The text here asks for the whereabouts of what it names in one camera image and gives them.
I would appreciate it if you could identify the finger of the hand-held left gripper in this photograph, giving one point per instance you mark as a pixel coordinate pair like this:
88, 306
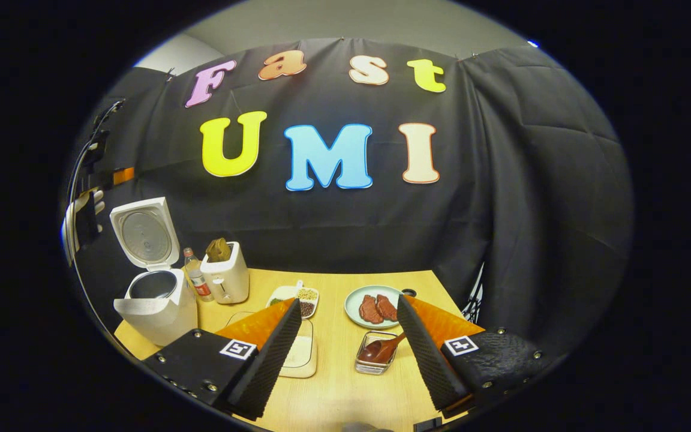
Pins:
123, 176

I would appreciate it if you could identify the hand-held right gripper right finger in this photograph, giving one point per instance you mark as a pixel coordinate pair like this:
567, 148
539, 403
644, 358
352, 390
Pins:
429, 360

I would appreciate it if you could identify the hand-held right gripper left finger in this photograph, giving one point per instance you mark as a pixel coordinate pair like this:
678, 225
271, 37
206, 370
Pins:
264, 366

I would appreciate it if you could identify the brown wooden spoon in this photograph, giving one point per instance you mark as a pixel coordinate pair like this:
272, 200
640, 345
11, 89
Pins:
378, 351

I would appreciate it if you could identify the clear chopstick holder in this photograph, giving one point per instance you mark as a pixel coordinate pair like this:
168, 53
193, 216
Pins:
372, 367

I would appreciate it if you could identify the white rice cooker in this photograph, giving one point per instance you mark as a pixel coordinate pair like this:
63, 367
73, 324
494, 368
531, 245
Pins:
159, 312

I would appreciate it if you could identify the red meat slice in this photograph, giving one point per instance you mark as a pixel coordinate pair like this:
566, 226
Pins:
370, 310
387, 307

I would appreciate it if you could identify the white divided bean dish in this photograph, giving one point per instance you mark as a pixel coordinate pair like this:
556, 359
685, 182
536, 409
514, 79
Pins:
306, 297

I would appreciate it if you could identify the white toaster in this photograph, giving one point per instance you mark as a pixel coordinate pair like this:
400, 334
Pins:
228, 282

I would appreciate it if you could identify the pale green plate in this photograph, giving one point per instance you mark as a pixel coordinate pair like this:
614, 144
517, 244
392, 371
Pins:
352, 306

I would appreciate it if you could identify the clear plastic bottle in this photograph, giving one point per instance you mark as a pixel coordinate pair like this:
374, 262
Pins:
197, 282

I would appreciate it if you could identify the brown bread slice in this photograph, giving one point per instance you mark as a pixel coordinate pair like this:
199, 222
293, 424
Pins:
225, 249
213, 251

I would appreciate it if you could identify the black backdrop cloth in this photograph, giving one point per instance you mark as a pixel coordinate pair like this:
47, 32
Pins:
531, 198

